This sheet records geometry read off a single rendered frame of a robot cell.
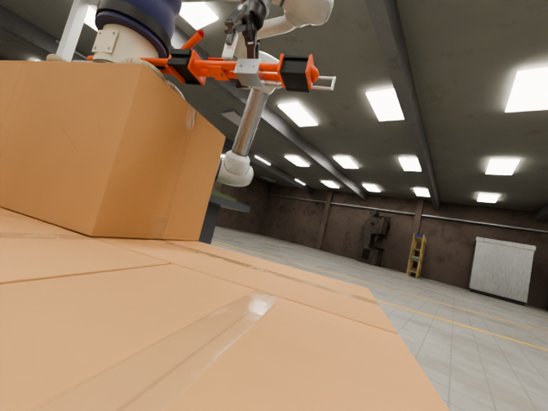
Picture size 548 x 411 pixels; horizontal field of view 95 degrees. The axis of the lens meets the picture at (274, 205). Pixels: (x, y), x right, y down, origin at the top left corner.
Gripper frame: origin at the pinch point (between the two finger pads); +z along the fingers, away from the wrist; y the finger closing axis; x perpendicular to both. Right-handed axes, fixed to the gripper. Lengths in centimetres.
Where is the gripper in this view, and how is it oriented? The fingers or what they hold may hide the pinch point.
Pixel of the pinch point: (237, 71)
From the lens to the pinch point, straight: 84.7
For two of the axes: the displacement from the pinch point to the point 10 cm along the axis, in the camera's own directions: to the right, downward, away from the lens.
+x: 9.4, 2.0, -2.8
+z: -2.3, 9.7, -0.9
